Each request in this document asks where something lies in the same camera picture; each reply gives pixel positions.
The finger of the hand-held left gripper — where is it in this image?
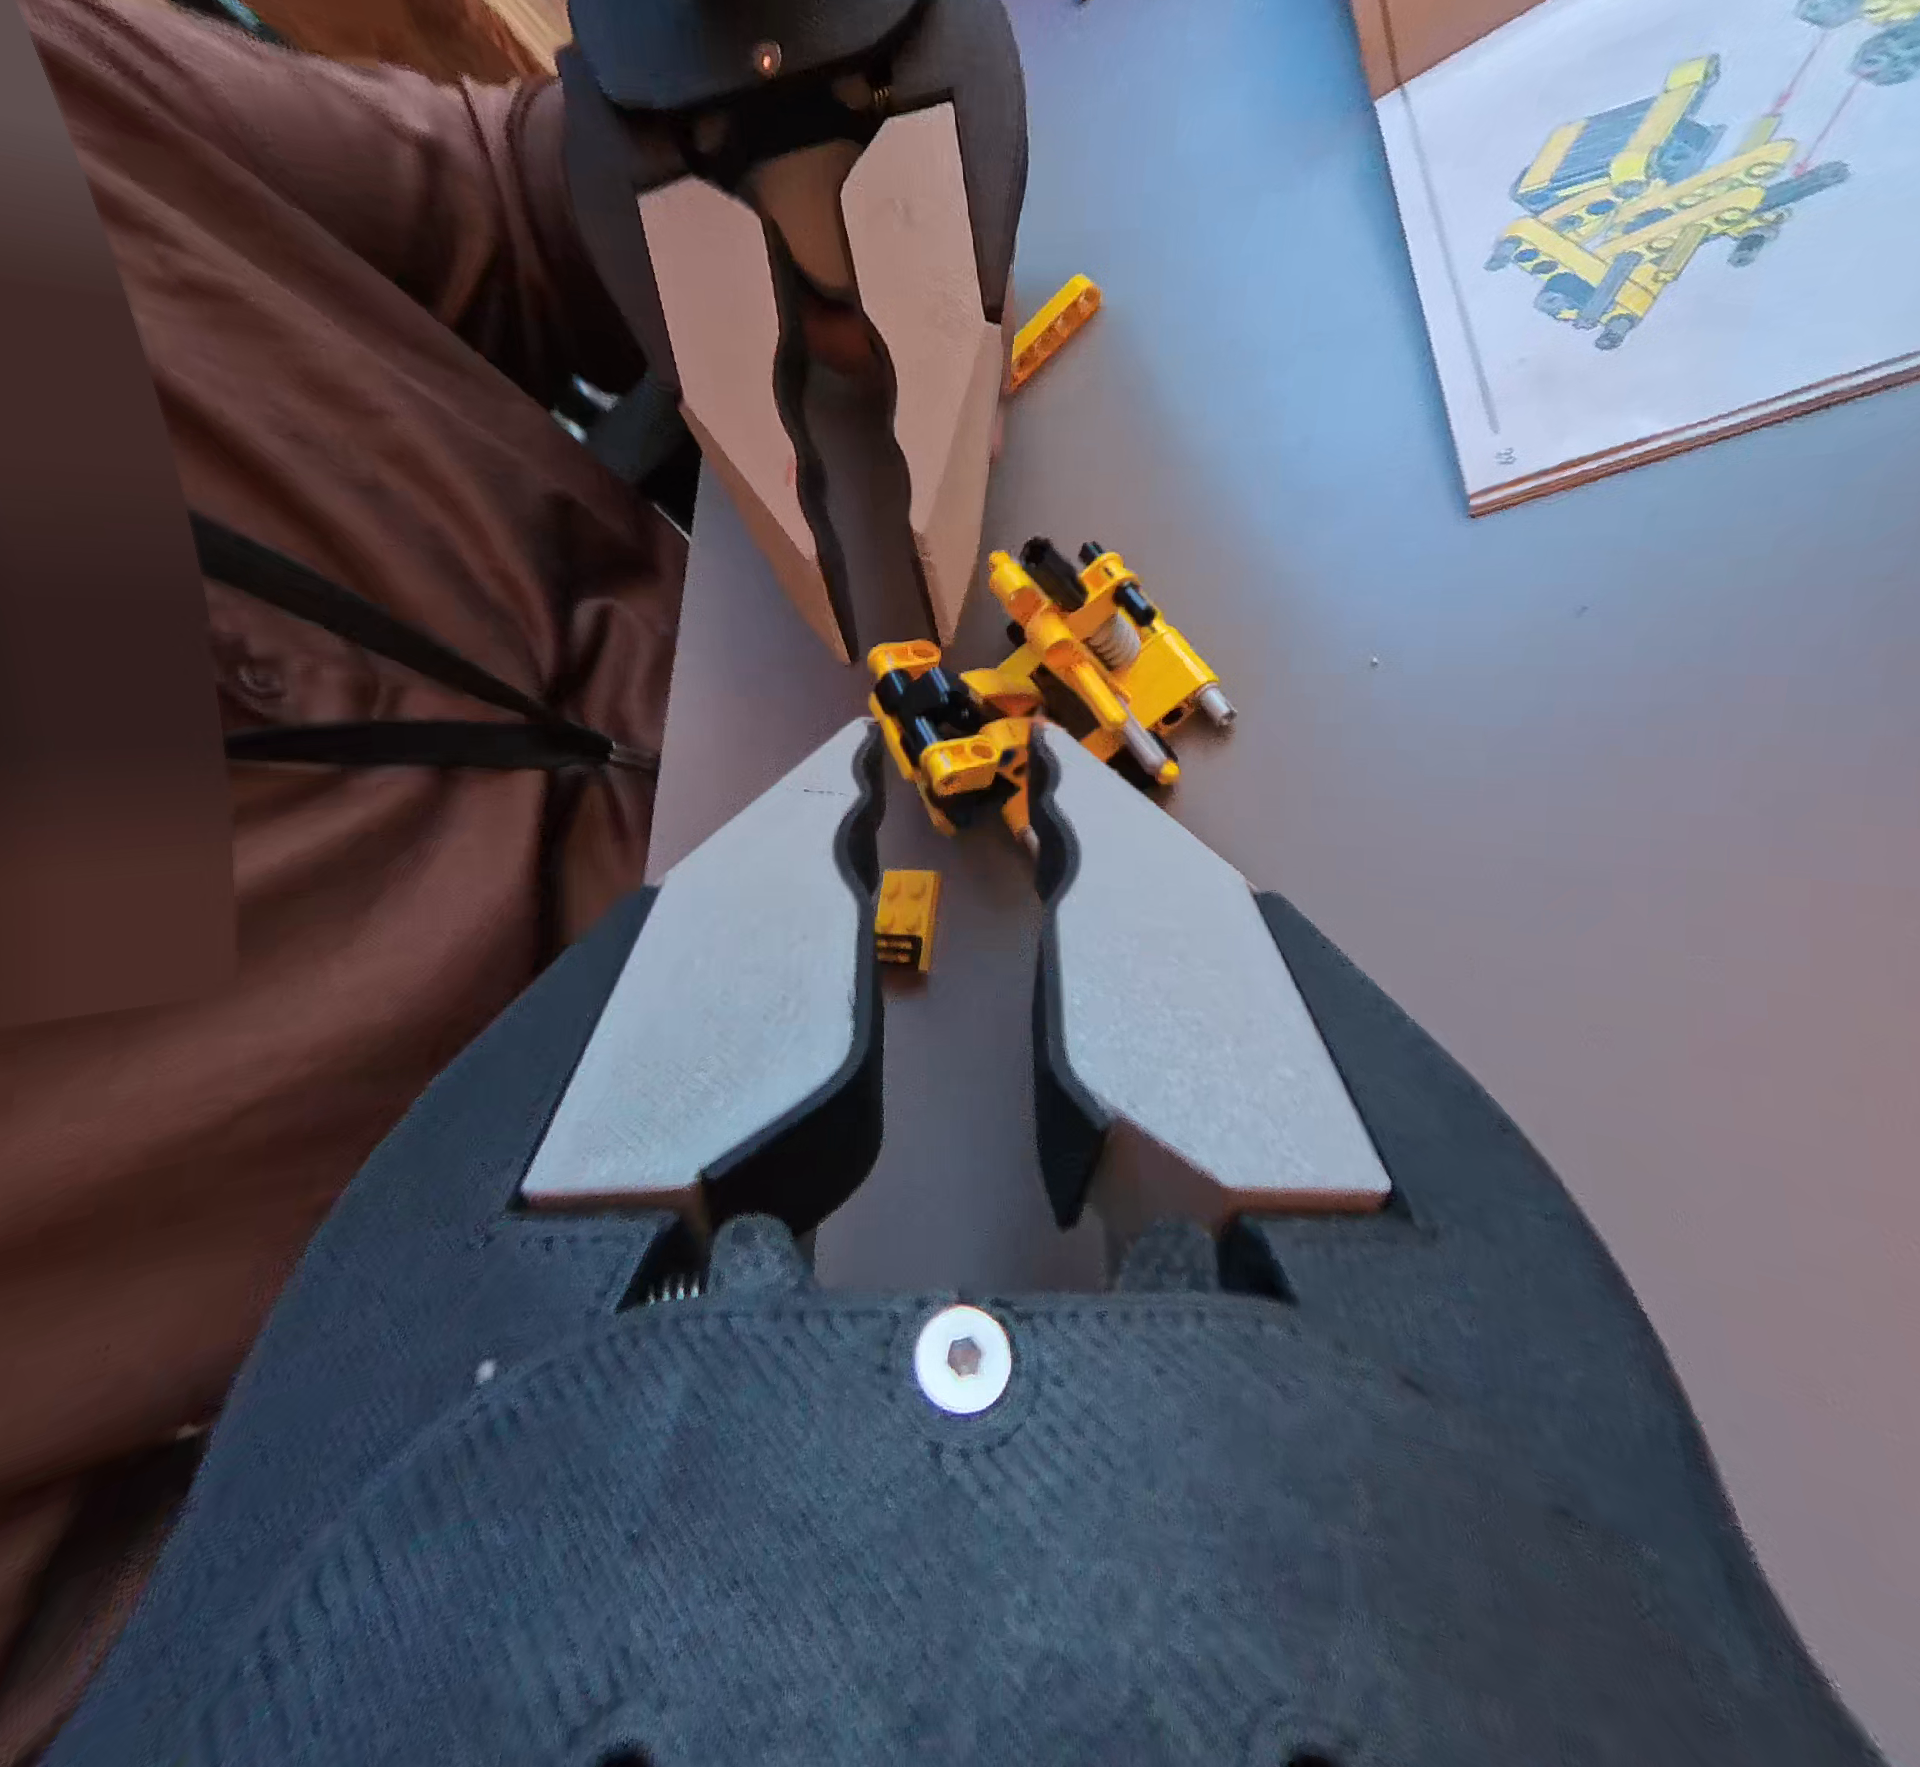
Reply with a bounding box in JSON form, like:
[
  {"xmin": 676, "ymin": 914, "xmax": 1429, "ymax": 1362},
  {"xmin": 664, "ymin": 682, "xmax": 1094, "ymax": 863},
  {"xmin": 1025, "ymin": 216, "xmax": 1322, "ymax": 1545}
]
[
  {"xmin": 635, "ymin": 177, "xmax": 860, "ymax": 665},
  {"xmin": 840, "ymin": 101, "xmax": 1010, "ymax": 648}
]

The yellow lego beam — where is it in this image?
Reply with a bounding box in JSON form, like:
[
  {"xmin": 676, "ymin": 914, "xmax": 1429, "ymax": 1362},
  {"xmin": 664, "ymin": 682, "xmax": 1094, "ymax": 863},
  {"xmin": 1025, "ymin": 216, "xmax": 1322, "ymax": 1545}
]
[{"xmin": 1006, "ymin": 273, "xmax": 1104, "ymax": 396}]

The yellow lego vehicle model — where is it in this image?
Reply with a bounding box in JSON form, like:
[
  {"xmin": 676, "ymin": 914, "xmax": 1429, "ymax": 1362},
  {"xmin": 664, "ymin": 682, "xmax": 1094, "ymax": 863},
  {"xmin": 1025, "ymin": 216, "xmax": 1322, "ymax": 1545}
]
[{"xmin": 867, "ymin": 537, "xmax": 1240, "ymax": 845}]

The person's brown shirt torso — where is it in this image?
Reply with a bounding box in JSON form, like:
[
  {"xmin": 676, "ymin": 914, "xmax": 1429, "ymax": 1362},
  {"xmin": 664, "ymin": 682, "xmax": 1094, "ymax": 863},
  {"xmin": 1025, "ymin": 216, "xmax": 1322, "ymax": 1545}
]
[{"xmin": 0, "ymin": 0, "xmax": 694, "ymax": 1767}]

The black lanyard strap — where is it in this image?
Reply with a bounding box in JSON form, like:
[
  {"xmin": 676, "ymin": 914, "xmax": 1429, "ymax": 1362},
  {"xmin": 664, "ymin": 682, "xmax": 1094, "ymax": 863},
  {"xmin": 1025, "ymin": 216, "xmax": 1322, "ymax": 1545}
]
[{"xmin": 187, "ymin": 515, "xmax": 664, "ymax": 772}]

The black office chair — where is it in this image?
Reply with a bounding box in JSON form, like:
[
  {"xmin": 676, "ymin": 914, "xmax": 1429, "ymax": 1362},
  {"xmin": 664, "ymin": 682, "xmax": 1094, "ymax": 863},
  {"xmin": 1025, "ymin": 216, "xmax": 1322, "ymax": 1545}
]
[{"xmin": 561, "ymin": 373, "xmax": 694, "ymax": 486}]

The lego instruction booklet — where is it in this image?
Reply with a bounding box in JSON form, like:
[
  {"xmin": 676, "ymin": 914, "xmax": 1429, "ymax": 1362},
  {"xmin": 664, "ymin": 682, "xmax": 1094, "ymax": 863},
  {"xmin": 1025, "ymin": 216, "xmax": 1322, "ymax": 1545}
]
[{"xmin": 1317, "ymin": 0, "xmax": 1920, "ymax": 521}]

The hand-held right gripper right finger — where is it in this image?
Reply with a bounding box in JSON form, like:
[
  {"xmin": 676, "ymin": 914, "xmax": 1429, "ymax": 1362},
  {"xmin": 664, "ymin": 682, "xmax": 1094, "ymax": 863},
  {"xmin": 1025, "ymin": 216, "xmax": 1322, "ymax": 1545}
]
[{"xmin": 1027, "ymin": 726, "xmax": 1396, "ymax": 1232}]

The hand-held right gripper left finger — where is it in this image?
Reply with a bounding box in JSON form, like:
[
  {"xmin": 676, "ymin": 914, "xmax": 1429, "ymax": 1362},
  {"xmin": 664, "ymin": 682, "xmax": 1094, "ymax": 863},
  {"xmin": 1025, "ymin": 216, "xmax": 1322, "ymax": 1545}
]
[{"xmin": 521, "ymin": 720, "xmax": 888, "ymax": 1237}]

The yellow black lego brick assembly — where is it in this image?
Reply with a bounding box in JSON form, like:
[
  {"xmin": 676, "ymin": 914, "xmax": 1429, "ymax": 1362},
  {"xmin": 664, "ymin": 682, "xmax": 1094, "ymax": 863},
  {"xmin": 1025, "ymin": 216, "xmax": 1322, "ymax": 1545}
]
[{"xmin": 876, "ymin": 869, "xmax": 943, "ymax": 977}]

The person's left hand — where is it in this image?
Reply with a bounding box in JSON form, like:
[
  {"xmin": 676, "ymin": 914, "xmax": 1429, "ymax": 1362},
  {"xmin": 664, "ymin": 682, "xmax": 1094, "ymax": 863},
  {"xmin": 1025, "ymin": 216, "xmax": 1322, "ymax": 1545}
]
[{"xmin": 805, "ymin": 279, "xmax": 889, "ymax": 377}]

